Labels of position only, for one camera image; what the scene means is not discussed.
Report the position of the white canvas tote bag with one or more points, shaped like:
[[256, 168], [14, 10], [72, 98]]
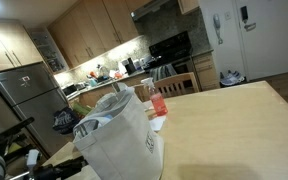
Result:
[[124, 146]]

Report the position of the white blue sneaker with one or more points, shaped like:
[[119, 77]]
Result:
[[227, 80], [239, 76]]

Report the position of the blue white box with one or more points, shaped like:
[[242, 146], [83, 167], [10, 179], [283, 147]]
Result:
[[107, 116]]

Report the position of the yellow-green snack bag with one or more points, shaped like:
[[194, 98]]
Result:
[[80, 108]]

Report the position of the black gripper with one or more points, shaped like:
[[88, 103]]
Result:
[[54, 171]]

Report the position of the orange kitchen utensil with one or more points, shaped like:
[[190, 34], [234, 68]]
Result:
[[93, 74]]

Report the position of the pale tall cabinets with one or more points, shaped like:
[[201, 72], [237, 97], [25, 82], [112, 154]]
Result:
[[17, 43]]

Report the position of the white light switch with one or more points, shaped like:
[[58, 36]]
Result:
[[227, 15]]

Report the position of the white paper sheet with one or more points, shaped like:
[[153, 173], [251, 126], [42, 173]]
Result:
[[158, 122]]

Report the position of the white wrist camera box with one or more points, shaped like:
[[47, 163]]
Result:
[[32, 158]]

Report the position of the open glassware shelf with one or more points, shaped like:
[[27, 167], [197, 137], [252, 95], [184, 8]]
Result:
[[49, 50]]

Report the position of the teal cup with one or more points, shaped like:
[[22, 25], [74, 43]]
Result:
[[93, 82]]

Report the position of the orange spray bottle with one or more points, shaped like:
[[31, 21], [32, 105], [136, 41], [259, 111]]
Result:
[[158, 101]]

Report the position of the small wooden wall cabinet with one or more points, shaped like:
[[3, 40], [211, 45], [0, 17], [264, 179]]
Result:
[[188, 5]]

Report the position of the black door lock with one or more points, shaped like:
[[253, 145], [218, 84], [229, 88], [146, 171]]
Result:
[[244, 13]]

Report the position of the wooden drawer cabinet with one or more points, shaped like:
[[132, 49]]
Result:
[[205, 71]]

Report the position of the black coffee maker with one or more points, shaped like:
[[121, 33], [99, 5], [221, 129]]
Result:
[[130, 66]]

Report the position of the clear glass pitcher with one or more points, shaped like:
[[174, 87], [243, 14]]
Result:
[[103, 71]]

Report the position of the striped dish towel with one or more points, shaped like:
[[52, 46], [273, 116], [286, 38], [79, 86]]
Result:
[[162, 72]]

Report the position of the white red fridge magnet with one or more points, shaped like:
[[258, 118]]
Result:
[[25, 79]]

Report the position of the white door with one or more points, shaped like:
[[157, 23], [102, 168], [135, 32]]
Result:
[[274, 40]]

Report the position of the steel range hood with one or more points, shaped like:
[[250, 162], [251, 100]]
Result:
[[147, 8]]

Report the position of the stainless steel refrigerator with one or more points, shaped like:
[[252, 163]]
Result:
[[34, 96]]

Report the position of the black kitchen stove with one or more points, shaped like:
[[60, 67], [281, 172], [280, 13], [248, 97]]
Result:
[[170, 46]]

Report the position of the blue chips bag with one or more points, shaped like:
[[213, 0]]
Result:
[[64, 120]]

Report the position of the black toaster oven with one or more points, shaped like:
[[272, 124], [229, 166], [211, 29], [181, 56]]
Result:
[[70, 90]]

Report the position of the grey wall phone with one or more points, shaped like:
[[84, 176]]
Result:
[[216, 23]]

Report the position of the wooden wall cabinets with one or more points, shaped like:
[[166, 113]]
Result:
[[94, 30]]

